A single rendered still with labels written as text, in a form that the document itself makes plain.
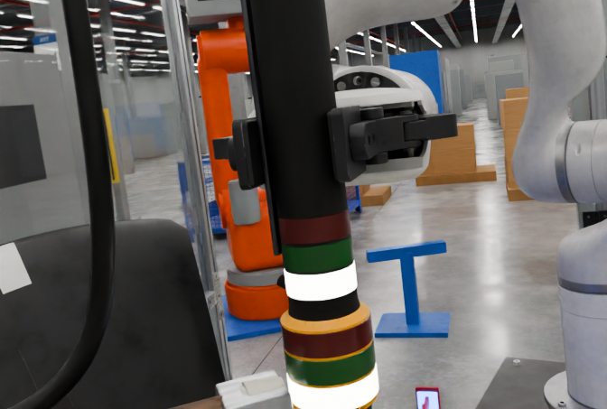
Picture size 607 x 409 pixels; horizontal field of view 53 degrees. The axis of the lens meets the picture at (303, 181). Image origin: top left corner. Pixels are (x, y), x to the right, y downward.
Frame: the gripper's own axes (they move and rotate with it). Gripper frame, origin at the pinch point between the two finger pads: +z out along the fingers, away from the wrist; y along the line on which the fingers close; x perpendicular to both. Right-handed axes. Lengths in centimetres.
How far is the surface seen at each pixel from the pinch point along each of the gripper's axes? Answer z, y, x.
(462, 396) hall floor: -258, 12, -147
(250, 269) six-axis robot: -355, 155, -107
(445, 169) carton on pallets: -923, 52, -120
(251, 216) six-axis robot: -349, 147, -68
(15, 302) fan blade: -0.2, 18.0, -7.2
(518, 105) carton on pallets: -752, -51, -28
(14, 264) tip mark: -1.6, 19.0, -5.4
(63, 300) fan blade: -1.6, 15.9, -7.6
